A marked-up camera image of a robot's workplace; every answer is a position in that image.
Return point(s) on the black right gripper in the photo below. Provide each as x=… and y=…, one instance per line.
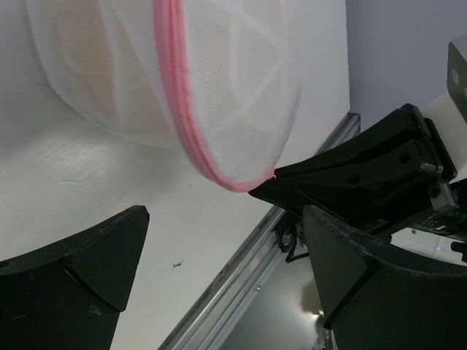
x=403, y=177

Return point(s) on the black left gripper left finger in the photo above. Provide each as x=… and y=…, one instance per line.
x=70, y=294

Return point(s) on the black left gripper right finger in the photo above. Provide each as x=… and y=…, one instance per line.
x=376, y=295

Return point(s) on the white mesh laundry bag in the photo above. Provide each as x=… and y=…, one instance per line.
x=219, y=78

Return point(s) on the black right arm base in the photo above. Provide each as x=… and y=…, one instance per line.
x=289, y=232

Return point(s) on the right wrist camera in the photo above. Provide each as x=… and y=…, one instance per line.
x=448, y=111

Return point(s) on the aluminium mounting rail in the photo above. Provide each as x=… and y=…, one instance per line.
x=257, y=301

